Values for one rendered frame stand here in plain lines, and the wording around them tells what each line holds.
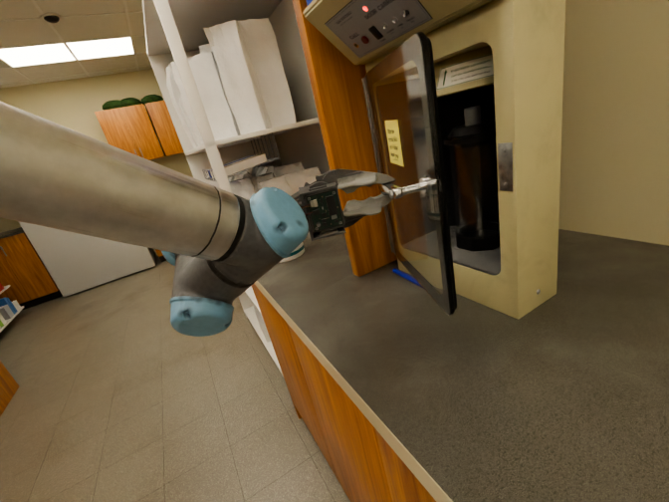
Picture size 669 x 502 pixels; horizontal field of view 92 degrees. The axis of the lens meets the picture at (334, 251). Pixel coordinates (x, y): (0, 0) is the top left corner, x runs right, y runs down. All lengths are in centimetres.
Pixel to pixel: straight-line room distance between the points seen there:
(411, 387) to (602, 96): 73
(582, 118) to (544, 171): 39
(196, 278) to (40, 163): 20
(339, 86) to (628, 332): 67
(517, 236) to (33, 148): 56
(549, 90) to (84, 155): 55
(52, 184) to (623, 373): 63
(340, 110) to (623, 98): 58
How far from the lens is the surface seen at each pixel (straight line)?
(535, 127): 57
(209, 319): 43
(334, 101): 77
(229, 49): 168
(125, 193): 29
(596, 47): 96
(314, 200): 45
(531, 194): 58
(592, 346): 61
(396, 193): 48
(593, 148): 97
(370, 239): 83
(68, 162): 29
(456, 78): 62
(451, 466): 45
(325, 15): 68
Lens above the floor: 131
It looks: 21 degrees down
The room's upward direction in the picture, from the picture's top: 13 degrees counter-clockwise
